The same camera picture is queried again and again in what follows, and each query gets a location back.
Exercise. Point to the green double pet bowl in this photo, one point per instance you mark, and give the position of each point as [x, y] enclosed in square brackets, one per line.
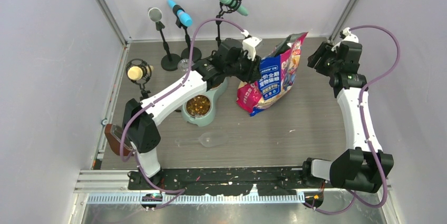
[201, 109]

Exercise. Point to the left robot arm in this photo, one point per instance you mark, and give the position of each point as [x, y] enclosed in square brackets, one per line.
[233, 58]

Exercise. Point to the clear plastic scoop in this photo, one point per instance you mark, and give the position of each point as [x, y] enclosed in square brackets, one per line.
[207, 140]

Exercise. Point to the blue microphone on stand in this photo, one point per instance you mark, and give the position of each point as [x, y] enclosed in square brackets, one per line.
[184, 21]

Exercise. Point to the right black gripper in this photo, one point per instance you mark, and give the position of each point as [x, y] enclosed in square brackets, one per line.
[323, 51]

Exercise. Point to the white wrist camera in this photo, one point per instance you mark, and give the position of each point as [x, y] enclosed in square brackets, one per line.
[251, 43]
[346, 35]

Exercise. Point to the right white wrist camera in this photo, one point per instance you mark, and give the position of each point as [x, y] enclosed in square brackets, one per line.
[346, 35]

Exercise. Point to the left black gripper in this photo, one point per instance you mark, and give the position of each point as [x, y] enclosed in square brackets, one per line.
[253, 73]

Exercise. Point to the silver round microphone stand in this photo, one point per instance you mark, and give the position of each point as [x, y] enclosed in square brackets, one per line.
[170, 61]

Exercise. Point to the colourful cat food bag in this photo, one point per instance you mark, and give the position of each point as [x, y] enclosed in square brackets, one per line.
[278, 72]

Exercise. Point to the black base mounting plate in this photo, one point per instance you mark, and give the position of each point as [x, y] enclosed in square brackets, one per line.
[269, 181]

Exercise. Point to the green microphone on tripod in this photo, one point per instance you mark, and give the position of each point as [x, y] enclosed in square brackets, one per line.
[227, 7]

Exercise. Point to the brown metronome box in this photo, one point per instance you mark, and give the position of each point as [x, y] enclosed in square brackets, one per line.
[113, 134]

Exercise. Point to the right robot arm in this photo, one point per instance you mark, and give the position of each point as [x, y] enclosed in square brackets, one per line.
[363, 166]

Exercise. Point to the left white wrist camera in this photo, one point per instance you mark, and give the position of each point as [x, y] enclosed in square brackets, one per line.
[251, 43]

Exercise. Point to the yellow microphone on tripod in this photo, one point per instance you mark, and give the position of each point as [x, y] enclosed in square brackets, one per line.
[140, 72]

